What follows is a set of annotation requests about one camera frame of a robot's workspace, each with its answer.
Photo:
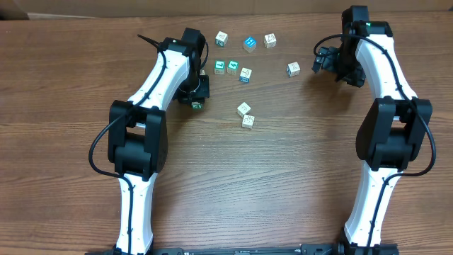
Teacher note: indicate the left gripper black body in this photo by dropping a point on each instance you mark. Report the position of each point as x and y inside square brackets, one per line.
[197, 94]

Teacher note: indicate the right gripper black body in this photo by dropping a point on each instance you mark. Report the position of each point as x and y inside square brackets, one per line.
[326, 60]

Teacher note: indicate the block green F side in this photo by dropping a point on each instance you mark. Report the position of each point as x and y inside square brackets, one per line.
[196, 105]

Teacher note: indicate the block blue T side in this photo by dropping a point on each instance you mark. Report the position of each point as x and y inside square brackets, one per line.
[293, 69]

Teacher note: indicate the block yellow C side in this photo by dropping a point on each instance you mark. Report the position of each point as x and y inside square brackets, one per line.
[243, 109]

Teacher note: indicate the umbrella block blue side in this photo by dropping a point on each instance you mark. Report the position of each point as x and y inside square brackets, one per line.
[245, 75]

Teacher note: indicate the block green R number five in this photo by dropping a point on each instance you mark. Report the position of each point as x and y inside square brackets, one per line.
[248, 121]

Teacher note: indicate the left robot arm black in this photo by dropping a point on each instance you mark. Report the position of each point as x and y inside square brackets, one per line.
[137, 131]

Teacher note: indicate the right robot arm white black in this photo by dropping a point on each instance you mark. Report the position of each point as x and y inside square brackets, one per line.
[390, 136]

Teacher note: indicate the green top L block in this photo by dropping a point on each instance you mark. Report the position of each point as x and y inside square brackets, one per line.
[219, 67]

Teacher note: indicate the green top 4 block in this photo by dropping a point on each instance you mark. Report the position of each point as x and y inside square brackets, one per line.
[232, 67]

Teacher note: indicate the block green J side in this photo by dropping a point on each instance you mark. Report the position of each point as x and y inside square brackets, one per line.
[221, 39]

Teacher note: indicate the blue top block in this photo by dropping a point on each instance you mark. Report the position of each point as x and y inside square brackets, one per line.
[249, 44]

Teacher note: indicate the block yellow O side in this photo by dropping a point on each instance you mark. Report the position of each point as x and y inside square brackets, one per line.
[270, 40]

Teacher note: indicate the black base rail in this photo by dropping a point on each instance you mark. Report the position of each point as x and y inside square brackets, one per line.
[304, 249]

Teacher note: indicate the cardboard backdrop wall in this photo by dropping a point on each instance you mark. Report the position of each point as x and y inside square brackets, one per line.
[25, 9]

